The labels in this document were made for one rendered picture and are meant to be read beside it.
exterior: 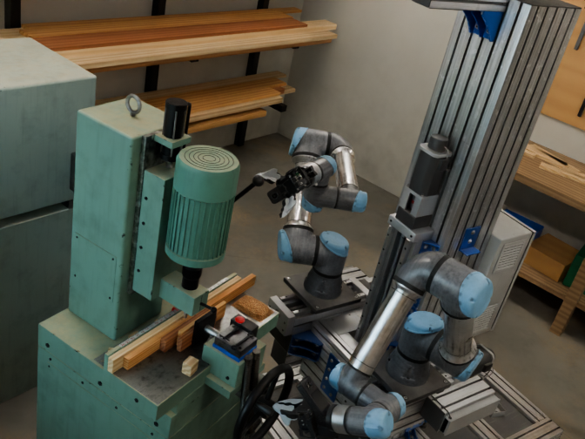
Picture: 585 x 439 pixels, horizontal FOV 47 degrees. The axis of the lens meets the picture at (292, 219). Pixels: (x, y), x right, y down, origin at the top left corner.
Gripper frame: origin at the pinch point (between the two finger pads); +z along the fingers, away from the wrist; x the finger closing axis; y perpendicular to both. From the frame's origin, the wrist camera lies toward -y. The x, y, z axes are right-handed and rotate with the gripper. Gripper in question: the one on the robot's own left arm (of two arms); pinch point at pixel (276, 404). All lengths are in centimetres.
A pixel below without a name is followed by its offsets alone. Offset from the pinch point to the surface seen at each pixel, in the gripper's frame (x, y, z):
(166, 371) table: -11.9, -15.0, 27.2
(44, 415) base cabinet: -17, 4, 91
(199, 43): 196, -115, 163
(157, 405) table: -23.4, -11.4, 21.1
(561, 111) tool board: 325, -18, -7
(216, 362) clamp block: -0.6, -12.3, 18.3
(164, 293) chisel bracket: 2.0, -33.6, 34.1
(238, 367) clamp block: -0.5, -11.4, 9.8
